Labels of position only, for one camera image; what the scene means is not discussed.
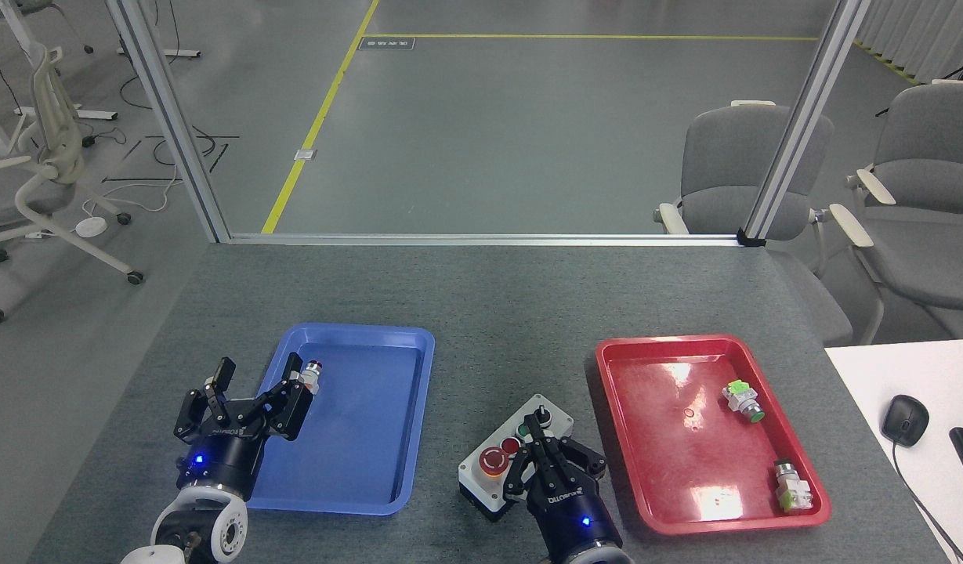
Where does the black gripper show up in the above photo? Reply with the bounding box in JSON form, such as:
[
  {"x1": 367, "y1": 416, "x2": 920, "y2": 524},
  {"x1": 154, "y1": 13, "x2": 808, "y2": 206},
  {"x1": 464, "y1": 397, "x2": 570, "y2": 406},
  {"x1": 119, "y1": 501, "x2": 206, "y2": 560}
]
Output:
[
  {"x1": 503, "y1": 414, "x2": 625, "y2": 561},
  {"x1": 174, "y1": 352, "x2": 316, "y2": 498}
]

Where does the grey control box with buttons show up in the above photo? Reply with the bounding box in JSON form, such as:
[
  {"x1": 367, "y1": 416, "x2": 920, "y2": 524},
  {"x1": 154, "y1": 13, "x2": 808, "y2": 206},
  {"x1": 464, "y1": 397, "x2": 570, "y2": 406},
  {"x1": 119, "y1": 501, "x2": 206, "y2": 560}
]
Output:
[{"x1": 458, "y1": 394, "x2": 577, "y2": 523}]

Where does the silver push button yellow-green block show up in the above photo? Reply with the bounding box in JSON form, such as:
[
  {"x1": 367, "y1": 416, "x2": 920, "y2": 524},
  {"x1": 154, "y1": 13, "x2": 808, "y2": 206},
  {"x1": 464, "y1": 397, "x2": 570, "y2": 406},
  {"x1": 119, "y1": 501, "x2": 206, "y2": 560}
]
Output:
[{"x1": 773, "y1": 459, "x2": 815, "y2": 514}]

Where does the red plastic tray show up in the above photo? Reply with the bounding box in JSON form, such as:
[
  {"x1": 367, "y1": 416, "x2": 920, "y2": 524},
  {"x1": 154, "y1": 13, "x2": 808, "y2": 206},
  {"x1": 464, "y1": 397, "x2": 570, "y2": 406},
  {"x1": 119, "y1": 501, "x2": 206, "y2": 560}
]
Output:
[{"x1": 596, "y1": 334, "x2": 833, "y2": 537}]

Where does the blue plastic tray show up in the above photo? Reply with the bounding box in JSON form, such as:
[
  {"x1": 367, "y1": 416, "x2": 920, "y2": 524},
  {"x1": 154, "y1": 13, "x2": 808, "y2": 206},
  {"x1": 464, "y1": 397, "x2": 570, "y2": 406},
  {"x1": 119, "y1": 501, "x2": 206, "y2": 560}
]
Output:
[{"x1": 242, "y1": 323, "x2": 436, "y2": 517}]

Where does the white wheeled office chair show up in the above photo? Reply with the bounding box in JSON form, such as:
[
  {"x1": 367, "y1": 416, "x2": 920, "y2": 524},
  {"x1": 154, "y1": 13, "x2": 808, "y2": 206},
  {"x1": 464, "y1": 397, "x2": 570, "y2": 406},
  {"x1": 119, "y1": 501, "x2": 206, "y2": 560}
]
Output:
[{"x1": 0, "y1": 41, "x2": 145, "y2": 326}]

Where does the white desk foot bar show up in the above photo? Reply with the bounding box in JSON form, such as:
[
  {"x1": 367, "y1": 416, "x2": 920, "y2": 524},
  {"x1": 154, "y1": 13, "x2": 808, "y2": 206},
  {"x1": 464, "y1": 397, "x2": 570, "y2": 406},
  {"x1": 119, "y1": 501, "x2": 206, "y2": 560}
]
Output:
[
  {"x1": 117, "y1": 47, "x2": 201, "y2": 60},
  {"x1": 15, "y1": 106, "x2": 118, "y2": 122}
]

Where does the grey padded armchair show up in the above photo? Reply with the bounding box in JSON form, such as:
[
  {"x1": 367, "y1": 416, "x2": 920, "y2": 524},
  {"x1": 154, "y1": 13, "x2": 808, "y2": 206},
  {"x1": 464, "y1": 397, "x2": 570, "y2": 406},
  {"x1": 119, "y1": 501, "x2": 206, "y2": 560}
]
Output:
[
  {"x1": 653, "y1": 99, "x2": 855, "y2": 345},
  {"x1": 830, "y1": 78, "x2": 963, "y2": 345}
]

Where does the black computer mouse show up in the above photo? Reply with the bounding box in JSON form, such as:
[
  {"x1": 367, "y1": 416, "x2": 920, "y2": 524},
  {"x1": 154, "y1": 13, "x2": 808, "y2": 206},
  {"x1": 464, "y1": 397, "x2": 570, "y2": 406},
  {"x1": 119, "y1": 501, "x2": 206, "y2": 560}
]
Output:
[{"x1": 881, "y1": 394, "x2": 930, "y2": 448}]

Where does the white desk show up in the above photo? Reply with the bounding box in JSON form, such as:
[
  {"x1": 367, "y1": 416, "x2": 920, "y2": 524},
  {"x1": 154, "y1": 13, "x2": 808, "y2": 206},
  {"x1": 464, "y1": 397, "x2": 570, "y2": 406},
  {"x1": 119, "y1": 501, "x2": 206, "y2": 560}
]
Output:
[{"x1": 824, "y1": 338, "x2": 963, "y2": 564}]

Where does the white curtain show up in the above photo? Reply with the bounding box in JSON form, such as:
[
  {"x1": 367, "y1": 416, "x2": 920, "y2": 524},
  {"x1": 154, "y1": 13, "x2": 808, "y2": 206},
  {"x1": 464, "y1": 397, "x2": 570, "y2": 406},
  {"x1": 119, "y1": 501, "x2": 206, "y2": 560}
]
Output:
[{"x1": 853, "y1": 0, "x2": 963, "y2": 85}]

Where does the green push button switch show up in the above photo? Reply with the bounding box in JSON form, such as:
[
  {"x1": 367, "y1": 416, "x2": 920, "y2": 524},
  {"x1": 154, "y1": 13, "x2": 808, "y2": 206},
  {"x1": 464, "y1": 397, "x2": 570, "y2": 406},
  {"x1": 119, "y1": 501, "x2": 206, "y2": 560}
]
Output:
[{"x1": 722, "y1": 379, "x2": 767, "y2": 425}]

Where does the white floor cable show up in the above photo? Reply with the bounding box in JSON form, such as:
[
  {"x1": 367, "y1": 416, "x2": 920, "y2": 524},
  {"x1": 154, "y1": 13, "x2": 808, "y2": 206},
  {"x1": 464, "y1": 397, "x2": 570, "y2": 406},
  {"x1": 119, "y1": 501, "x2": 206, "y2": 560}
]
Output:
[{"x1": 81, "y1": 161, "x2": 186, "y2": 222}]

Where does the silver aluminium cross rail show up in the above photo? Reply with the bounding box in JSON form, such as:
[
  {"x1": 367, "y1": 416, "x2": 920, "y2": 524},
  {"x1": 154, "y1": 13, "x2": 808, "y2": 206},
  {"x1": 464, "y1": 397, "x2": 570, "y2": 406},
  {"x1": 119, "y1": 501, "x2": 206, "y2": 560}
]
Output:
[{"x1": 229, "y1": 233, "x2": 744, "y2": 248}]

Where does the silver aluminium post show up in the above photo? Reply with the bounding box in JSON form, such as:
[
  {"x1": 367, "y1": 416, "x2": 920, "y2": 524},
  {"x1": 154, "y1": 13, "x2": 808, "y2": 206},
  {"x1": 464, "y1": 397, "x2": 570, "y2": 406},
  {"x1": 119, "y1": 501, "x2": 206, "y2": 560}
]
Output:
[
  {"x1": 105, "y1": 0, "x2": 231, "y2": 244},
  {"x1": 744, "y1": 0, "x2": 872, "y2": 240}
]

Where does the black mouse cable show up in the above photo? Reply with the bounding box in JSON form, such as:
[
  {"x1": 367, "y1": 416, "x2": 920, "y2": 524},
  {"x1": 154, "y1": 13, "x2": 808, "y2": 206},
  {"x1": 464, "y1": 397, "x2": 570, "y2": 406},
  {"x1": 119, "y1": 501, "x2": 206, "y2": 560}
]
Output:
[{"x1": 892, "y1": 443, "x2": 963, "y2": 564}]

